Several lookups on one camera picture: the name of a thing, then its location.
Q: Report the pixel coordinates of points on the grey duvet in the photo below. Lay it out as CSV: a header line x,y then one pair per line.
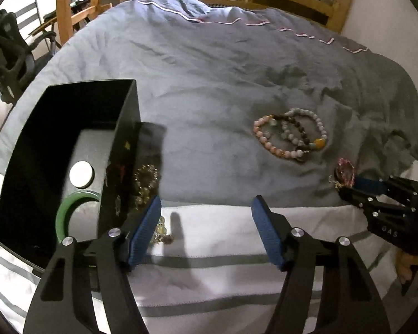
x,y
212,76

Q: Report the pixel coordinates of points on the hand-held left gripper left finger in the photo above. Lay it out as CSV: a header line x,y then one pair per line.
x,y
144,229

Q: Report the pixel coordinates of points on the white grey-striped bed sheet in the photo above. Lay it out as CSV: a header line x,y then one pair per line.
x,y
212,278

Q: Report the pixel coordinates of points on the black storage box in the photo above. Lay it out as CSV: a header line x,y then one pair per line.
x,y
38,146

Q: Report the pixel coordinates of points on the white round disc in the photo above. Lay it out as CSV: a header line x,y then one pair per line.
x,y
80,174

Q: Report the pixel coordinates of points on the person's right hand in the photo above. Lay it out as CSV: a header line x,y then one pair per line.
x,y
405,268

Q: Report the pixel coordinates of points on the wooden ladder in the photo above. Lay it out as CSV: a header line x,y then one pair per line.
x,y
64,7

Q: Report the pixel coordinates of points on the wooden folding table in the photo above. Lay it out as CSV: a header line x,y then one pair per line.
x,y
45,24

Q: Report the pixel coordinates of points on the green jade bangle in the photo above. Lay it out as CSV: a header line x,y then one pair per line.
x,y
61,215

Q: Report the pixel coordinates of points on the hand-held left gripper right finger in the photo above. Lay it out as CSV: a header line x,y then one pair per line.
x,y
268,229

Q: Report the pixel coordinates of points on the black office chair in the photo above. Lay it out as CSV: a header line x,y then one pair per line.
x,y
10,59

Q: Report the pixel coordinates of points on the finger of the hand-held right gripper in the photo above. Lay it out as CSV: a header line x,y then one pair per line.
x,y
362,198
369,184

